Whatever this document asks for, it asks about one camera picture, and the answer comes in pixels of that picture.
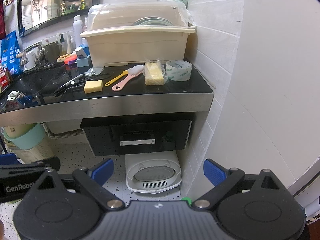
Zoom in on white rag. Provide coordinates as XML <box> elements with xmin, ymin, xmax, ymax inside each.
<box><xmin>7</xmin><ymin>91</ymin><xmax>25</xmax><ymax>102</ymax></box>

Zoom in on black marker pen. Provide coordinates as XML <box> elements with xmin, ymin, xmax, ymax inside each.
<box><xmin>54</xmin><ymin>74</ymin><xmax>84</xmax><ymax>94</ymax></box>

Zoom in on black glass-front drawer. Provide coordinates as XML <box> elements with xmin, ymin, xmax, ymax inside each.
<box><xmin>84</xmin><ymin>120</ymin><xmax>192</xmax><ymax>157</ymax></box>

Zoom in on stack of pale plates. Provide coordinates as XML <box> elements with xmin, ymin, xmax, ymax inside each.
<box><xmin>131</xmin><ymin>17</ymin><xmax>174</xmax><ymax>27</ymax></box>

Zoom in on red packets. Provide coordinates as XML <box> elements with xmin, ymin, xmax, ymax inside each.
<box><xmin>0</xmin><ymin>66</ymin><xmax>12</xmax><ymax>88</ymax></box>

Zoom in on grey cup with toothbrushes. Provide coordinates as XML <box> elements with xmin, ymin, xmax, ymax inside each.
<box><xmin>44</xmin><ymin>42</ymin><xmax>63</xmax><ymax>62</ymax></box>

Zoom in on small clear plastic packet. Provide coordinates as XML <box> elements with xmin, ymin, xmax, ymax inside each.
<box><xmin>84</xmin><ymin>67</ymin><xmax>104</xmax><ymax>77</ymax></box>

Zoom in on yellow-handled brush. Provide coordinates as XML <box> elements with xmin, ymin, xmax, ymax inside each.
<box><xmin>105</xmin><ymin>71</ymin><xmax>129</xmax><ymax>87</ymax></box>

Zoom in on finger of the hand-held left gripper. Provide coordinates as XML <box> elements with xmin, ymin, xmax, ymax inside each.
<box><xmin>0</xmin><ymin>154</ymin><xmax>17</xmax><ymax>166</ymax></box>

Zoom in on tall white bottle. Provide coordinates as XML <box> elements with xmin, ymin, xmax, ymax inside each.
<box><xmin>73</xmin><ymin>15</ymin><xmax>83</xmax><ymax>52</ymax></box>

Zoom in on cream perforated basket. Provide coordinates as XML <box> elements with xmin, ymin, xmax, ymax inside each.
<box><xmin>7</xmin><ymin>140</ymin><xmax>54</xmax><ymax>166</ymax></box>

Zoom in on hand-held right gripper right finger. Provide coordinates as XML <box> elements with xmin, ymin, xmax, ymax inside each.
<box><xmin>192</xmin><ymin>158</ymin><xmax>294</xmax><ymax>210</ymax></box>

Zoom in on chrome faucet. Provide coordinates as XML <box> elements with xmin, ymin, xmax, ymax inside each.
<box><xmin>16</xmin><ymin>43</ymin><xmax>46</xmax><ymax>66</ymax></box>

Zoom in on cream dish drainer box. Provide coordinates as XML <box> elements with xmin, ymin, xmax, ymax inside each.
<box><xmin>80</xmin><ymin>4</ymin><xmax>196</xmax><ymax>67</ymax></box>

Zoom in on corrugated metal hose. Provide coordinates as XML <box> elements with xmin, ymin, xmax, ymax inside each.
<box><xmin>41</xmin><ymin>122</ymin><xmax>84</xmax><ymax>139</ymax></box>

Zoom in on teal plastic basin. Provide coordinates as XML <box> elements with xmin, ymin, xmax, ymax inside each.
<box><xmin>3</xmin><ymin>123</ymin><xmax>47</xmax><ymax>149</ymax></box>

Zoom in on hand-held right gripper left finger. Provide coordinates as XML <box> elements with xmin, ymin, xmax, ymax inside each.
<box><xmin>25</xmin><ymin>158</ymin><xmax>125</xmax><ymax>210</ymax></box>

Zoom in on pink-handled white bristle brush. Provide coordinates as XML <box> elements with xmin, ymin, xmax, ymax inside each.
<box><xmin>112</xmin><ymin>65</ymin><xmax>145</xmax><ymax>92</ymax></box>

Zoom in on red hanging cloth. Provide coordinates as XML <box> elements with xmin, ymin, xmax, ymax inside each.
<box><xmin>0</xmin><ymin>0</ymin><xmax>7</xmax><ymax>39</ymax></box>

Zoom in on blue detergent bag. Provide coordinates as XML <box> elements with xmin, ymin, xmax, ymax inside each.
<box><xmin>0</xmin><ymin>30</ymin><xmax>22</xmax><ymax>76</ymax></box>

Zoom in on black sink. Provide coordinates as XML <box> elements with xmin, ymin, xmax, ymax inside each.
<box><xmin>0</xmin><ymin>64</ymin><xmax>68</xmax><ymax>113</ymax></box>

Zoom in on white cat-ear appliance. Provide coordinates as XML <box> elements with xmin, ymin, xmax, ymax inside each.
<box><xmin>125</xmin><ymin>152</ymin><xmax>182</xmax><ymax>194</ymax></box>

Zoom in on clear packing tape roll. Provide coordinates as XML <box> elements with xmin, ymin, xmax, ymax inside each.
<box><xmin>166</xmin><ymin>59</ymin><xmax>193</xmax><ymax>81</ymax></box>

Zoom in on small blue box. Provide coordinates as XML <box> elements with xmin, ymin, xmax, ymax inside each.
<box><xmin>76</xmin><ymin>55</ymin><xmax>92</xmax><ymax>68</ymax></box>

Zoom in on cream tube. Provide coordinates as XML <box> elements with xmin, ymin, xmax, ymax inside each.
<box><xmin>66</xmin><ymin>32</ymin><xmax>73</xmax><ymax>54</ymax></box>

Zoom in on mirror cabinet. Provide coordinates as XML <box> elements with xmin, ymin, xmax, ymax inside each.
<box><xmin>19</xmin><ymin>0</ymin><xmax>99</xmax><ymax>37</ymax></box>

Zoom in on wrapped yellow sponge block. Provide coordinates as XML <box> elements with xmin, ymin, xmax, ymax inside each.
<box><xmin>143</xmin><ymin>59</ymin><xmax>167</xmax><ymax>86</ymax></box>

